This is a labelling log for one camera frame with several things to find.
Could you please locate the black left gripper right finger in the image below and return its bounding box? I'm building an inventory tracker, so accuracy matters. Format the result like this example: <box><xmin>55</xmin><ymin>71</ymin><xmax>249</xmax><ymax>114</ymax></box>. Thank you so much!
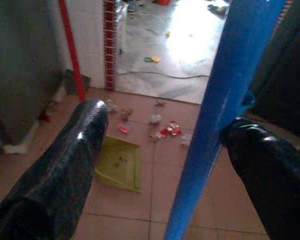
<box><xmin>221</xmin><ymin>117</ymin><xmax>300</xmax><ymax>240</ymax></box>

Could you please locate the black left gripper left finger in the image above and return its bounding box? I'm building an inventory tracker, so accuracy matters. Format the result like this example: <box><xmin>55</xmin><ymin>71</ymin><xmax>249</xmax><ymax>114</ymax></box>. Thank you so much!
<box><xmin>0</xmin><ymin>98</ymin><xmax>110</xmax><ymax>240</ymax></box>

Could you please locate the yellow-green dustpan red handle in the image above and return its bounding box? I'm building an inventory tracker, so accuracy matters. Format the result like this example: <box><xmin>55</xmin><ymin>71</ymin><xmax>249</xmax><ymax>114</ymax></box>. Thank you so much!
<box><xmin>57</xmin><ymin>0</ymin><xmax>143</xmax><ymax>194</ymax></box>

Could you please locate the blue-handled green broom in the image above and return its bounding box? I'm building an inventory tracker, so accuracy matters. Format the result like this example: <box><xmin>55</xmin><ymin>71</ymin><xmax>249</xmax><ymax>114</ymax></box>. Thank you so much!
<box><xmin>164</xmin><ymin>0</ymin><xmax>290</xmax><ymax>240</ymax></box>

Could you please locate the small red wedge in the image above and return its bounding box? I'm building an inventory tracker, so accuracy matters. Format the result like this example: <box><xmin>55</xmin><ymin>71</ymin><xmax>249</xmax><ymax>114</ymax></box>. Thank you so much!
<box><xmin>38</xmin><ymin>111</ymin><xmax>53</xmax><ymax>123</ymax></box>

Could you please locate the crumpled white paper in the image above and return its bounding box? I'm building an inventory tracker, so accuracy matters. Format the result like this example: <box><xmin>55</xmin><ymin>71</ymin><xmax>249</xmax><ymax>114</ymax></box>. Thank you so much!
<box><xmin>107</xmin><ymin>99</ymin><xmax>119</xmax><ymax>113</ymax></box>
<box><xmin>148</xmin><ymin>130</ymin><xmax>164</xmax><ymax>144</ymax></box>
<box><xmin>149</xmin><ymin>113</ymin><xmax>163</xmax><ymax>126</ymax></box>

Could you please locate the clear plastic wrapper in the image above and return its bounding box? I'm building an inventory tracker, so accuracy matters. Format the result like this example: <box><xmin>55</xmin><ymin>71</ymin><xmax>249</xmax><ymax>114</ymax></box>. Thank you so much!
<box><xmin>180</xmin><ymin>129</ymin><xmax>193</xmax><ymax>146</ymax></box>

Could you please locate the crumpled brown paper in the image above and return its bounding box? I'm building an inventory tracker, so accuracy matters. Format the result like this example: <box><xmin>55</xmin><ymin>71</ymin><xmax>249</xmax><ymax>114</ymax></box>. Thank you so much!
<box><xmin>118</xmin><ymin>107</ymin><xmax>135</xmax><ymax>123</ymax></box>

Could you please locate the dark grey fridge foot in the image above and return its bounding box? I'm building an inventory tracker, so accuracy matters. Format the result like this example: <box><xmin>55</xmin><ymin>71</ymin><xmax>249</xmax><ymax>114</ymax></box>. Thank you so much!
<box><xmin>63</xmin><ymin>69</ymin><xmax>92</xmax><ymax>97</ymax></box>

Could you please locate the red and white wrapper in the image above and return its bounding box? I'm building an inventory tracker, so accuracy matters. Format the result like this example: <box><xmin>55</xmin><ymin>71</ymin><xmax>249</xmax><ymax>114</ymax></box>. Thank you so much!
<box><xmin>159</xmin><ymin>119</ymin><xmax>184</xmax><ymax>138</ymax></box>

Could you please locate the stainless steel fridge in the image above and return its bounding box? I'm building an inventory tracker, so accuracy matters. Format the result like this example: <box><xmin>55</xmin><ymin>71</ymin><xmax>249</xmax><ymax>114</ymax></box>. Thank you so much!
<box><xmin>0</xmin><ymin>0</ymin><xmax>66</xmax><ymax>151</ymax></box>

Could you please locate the green and yellow toy block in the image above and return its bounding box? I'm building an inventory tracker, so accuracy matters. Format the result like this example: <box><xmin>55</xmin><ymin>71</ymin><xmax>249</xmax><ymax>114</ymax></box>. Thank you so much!
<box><xmin>143</xmin><ymin>55</ymin><xmax>162</xmax><ymax>64</ymax></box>

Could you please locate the dark garment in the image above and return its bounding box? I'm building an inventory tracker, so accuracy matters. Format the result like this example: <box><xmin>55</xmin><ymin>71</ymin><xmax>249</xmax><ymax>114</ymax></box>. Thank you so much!
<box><xmin>206</xmin><ymin>3</ymin><xmax>228</xmax><ymax>16</ymax></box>

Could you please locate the black floor cable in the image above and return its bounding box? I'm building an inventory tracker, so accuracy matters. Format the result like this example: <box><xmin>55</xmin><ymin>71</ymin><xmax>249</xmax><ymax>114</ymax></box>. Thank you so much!
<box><xmin>117</xmin><ymin>70</ymin><xmax>211</xmax><ymax>80</ymax></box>

